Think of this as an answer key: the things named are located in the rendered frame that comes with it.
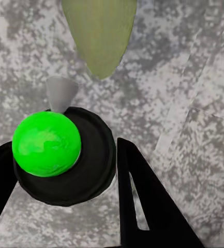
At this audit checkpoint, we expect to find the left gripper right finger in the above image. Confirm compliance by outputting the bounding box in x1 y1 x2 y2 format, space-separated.
116 138 204 248

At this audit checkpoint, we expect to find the insectifuge atomizer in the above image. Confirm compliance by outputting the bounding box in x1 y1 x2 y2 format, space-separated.
12 76 117 207

